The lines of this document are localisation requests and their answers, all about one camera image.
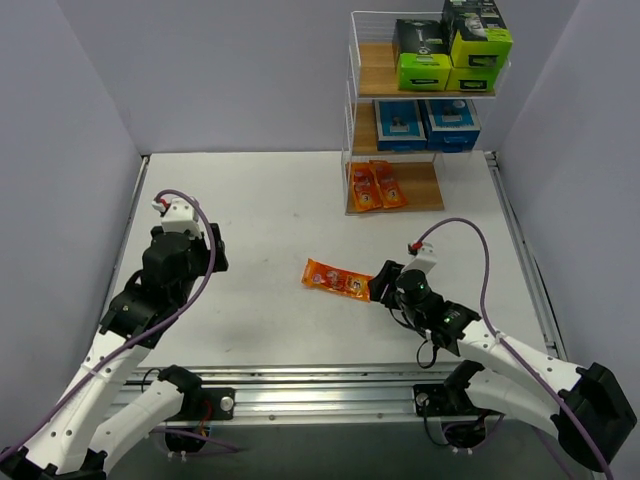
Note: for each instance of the black green razor pack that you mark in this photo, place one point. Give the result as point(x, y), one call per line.
point(422, 61)

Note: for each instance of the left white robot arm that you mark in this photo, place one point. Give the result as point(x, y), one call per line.
point(77, 440)

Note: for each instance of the tall green black razor box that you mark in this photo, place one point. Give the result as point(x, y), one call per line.
point(473, 79)

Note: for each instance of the orange razor bag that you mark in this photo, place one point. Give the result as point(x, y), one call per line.
point(363, 188)
point(388, 187)
point(317, 275)

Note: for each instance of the blue white razor box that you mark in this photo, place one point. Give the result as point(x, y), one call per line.
point(399, 126)

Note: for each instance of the aluminium mounting rail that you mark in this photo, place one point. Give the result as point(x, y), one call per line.
point(322, 394)

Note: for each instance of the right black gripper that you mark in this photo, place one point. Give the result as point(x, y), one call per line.
point(388, 282)

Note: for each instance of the small black green razor box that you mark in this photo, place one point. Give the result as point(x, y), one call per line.
point(476, 33)

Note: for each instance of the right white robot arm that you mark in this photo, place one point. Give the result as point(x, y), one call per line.
point(583, 408)

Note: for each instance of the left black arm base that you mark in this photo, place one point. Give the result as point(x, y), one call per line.
point(218, 404)

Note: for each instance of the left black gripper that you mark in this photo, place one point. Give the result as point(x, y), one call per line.
point(216, 248)

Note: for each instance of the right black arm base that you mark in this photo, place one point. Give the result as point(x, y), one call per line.
point(435, 399)

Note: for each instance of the white wire wooden shelf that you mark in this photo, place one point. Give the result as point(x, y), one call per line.
point(371, 76)

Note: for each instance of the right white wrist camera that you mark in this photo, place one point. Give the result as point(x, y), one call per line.
point(423, 257)

